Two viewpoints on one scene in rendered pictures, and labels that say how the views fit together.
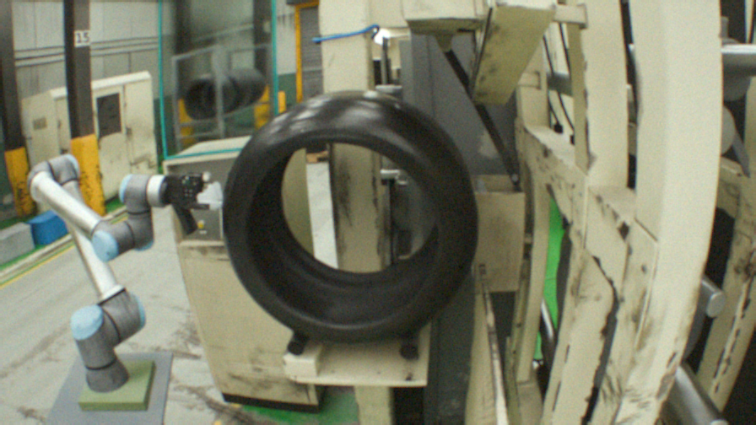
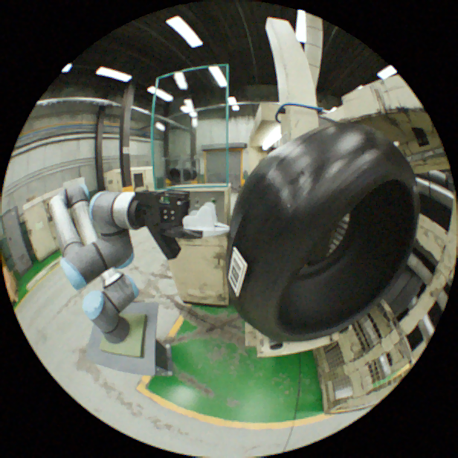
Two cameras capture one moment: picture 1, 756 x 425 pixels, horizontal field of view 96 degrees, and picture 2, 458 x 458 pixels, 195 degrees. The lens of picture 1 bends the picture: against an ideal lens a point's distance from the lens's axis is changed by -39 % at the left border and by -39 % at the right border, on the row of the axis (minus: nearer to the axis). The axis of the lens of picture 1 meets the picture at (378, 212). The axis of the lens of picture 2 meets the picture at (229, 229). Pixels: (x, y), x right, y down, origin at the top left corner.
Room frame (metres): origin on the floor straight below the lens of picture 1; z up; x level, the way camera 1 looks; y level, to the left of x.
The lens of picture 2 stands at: (0.95, 0.38, 1.36)
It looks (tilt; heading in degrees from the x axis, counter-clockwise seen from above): 24 degrees down; 356
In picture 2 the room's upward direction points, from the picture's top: straight up
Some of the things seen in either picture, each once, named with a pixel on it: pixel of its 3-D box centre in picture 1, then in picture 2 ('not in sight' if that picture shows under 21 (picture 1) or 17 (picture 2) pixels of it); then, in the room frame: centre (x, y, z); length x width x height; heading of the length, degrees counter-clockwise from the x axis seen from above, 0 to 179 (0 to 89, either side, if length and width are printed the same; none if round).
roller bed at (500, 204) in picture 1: (495, 233); (349, 244); (1.39, -0.34, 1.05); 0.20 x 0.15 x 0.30; 173
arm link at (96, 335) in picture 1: (93, 334); (100, 310); (1.18, 1.02, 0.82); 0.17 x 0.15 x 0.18; 157
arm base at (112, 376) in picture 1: (103, 368); (111, 326); (1.17, 1.02, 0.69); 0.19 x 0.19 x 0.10
